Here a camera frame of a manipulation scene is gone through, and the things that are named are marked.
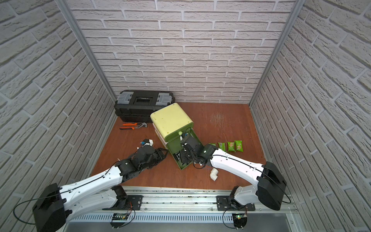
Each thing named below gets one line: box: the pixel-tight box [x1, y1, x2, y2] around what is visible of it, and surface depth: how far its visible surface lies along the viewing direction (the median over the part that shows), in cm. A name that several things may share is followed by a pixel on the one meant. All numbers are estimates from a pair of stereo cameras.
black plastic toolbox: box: [113, 89, 176, 123], surface depth 100 cm
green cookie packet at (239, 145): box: [234, 140, 244, 153], surface depth 97 cm
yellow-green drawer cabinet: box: [150, 102, 195, 155], surface depth 83 cm
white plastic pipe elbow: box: [209, 167, 219, 182], surface depth 84 cm
